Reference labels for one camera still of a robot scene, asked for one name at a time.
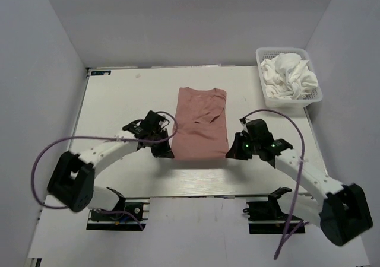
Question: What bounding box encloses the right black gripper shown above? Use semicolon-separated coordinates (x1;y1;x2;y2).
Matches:
227;132;260;160

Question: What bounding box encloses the pink printed t shirt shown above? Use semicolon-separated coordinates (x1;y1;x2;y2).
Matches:
171;87;229;161

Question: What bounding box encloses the white t shirt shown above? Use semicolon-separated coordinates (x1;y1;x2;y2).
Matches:
261;53;318;100

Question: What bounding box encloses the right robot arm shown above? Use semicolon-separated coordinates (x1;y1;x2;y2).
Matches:
226;118;373;246

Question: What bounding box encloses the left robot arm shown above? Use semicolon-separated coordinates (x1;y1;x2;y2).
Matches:
47;111;174;219

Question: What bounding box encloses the white plastic basket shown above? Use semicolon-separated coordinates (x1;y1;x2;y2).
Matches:
256;47;323;108

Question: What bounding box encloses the dark label sticker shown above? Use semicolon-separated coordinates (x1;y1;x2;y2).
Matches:
90;70;111;76

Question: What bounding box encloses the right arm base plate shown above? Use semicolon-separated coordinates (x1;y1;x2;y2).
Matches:
242;201;288;235

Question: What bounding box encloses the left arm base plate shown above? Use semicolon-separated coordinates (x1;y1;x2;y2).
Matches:
86;199;150;231

